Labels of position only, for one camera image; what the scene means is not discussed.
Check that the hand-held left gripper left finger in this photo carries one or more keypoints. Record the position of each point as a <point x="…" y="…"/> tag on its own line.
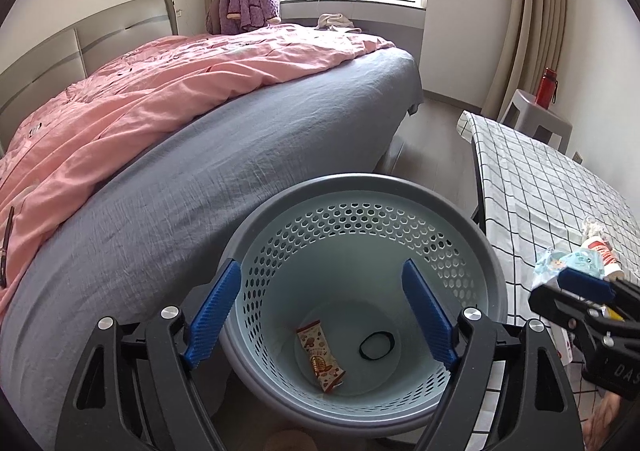
<point x="215" y="316"/>

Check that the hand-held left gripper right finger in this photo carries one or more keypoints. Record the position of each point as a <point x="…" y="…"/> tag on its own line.
<point x="427" y="316"/>

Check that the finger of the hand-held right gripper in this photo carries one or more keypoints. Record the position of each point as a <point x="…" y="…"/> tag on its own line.
<point x="585" y="283"/>
<point x="555" y="303"/>

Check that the light blue wet wipe packet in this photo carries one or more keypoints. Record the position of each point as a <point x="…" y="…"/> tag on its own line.
<point x="575" y="261"/>

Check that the red white paper cup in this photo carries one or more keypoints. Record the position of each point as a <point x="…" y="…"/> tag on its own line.
<point x="602" y="251"/>

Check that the grey perforated plastic basket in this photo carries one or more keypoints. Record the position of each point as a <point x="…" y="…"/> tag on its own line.
<point x="350" y="241"/>

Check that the person's right hand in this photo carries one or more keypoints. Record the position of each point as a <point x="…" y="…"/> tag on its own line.
<point x="605" y="423"/>

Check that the crumpled written paper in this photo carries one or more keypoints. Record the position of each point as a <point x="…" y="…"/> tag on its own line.
<point x="592" y="228"/>

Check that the white checkered tablecloth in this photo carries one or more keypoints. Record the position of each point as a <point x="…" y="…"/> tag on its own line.
<point x="540" y="191"/>

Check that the red white snack wrapper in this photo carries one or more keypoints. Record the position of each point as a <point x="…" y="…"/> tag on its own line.
<point x="320" y="356"/>

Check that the bed with grey sheet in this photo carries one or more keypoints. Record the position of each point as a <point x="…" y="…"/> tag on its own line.
<point x="200" y="191"/>

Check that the grey plastic stool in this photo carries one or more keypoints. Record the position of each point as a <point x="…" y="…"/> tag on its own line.
<point x="550" y="123"/>

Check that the red water bottle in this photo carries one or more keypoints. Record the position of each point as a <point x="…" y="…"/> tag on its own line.
<point x="545" y="88"/>

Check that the pink blanket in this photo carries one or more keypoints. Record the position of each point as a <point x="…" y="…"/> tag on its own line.
<point x="150" y="91"/>

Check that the dark brown chair back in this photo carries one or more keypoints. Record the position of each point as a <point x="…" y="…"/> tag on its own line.
<point x="214" y="18"/>

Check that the grey padded headboard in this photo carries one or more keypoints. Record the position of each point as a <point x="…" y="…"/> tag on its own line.
<point x="50" y="56"/>

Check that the white crumpled cloth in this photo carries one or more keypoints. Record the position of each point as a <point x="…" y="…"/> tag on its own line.
<point x="335" y="22"/>

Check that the wall socket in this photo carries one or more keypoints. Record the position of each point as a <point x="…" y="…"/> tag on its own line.
<point x="577" y="157"/>

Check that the black table frame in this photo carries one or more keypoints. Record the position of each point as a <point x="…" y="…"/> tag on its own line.
<point x="477" y="191"/>

